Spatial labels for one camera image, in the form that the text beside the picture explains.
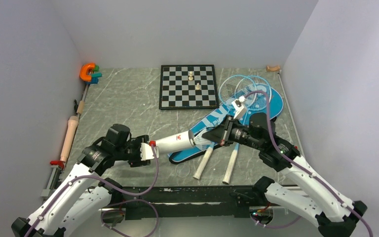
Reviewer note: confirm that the blue racket bag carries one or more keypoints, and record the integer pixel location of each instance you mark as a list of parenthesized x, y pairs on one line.
[(219, 118)]

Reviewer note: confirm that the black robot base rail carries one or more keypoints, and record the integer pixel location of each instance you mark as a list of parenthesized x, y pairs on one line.
[(186, 201)]

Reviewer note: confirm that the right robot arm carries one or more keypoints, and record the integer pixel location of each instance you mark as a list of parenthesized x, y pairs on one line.
[(333, 214)]

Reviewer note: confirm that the beige cylinder handle tool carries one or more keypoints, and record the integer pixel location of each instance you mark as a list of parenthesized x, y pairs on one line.
[(73, 122)]

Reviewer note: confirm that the teal green toy blocks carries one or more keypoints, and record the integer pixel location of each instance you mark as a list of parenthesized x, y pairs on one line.
[(95, 75)]

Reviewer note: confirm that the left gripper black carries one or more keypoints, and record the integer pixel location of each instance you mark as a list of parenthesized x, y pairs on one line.
[(137, 161)]

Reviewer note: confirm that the white feather shuttlecock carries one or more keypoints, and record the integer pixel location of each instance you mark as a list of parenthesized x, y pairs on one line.
[(200, 142)]

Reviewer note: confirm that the aluminium frame rail left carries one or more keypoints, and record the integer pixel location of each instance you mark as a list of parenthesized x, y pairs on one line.
[(53, 181)]

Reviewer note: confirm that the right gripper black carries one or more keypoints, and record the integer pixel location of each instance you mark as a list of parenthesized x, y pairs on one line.
[(221, 134)]

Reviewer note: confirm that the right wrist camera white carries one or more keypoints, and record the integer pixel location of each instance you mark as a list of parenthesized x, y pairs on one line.
[(239, 107)]

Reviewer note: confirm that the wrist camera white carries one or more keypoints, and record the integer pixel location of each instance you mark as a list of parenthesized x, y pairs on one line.
[(147, 152), (239, 107)]

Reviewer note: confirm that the small wooden arch block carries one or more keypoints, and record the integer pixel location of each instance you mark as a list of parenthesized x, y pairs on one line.
[(270, 68)]

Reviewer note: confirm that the black white chessboard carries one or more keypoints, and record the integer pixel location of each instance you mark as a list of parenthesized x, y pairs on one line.
[(177, 92)]

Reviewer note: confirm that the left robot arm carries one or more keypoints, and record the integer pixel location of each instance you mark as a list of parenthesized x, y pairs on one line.
[(84, 191)]

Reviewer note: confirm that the orange C-shaped toy block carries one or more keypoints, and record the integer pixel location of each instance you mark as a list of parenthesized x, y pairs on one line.
[(86, 72)]

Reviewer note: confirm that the white shuttlecock tube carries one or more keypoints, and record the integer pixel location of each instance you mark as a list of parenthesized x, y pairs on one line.
[(176, 143)]

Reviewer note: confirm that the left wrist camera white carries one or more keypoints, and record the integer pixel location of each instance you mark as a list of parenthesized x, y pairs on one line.
[(147, 152)]

